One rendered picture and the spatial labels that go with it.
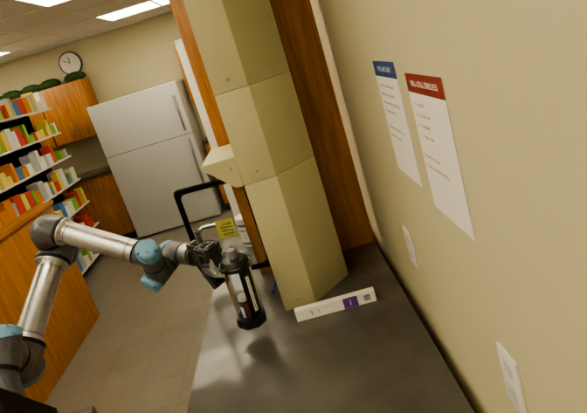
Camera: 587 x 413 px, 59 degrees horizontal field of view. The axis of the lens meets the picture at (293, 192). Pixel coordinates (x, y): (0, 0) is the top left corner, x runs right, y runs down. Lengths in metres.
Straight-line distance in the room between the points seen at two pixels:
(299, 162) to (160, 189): 5.19
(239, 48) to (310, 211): 0.59
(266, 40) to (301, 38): 0.30
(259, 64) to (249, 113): 0.16
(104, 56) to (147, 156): 1.53
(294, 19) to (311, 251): 0.85
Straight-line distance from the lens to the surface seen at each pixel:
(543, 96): 0.56
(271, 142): 1.66
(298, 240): 1.74
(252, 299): 1.67
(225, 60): 1.63
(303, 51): 2.00
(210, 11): 1.64
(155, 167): 6.80
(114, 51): 7.45
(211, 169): 1.67
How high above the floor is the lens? 1.78
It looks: 15 degrees down
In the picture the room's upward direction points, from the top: 17 degrees counter-clockwise
